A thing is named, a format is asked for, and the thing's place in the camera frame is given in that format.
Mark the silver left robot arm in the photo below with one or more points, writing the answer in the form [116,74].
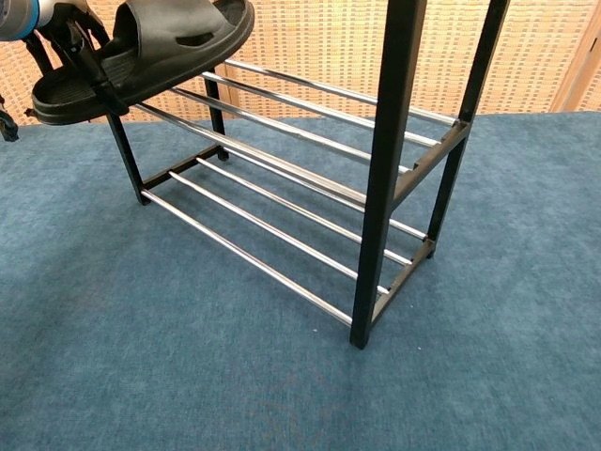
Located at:
[19,16]

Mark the black rubber slipper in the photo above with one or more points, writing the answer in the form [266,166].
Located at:
[164,28]

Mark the black shoe rack frame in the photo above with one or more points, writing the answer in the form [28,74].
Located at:
[396,141]

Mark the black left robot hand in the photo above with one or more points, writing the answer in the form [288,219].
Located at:
[70,47]

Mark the blue fabric table cover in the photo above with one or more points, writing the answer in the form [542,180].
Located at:
[235,385]

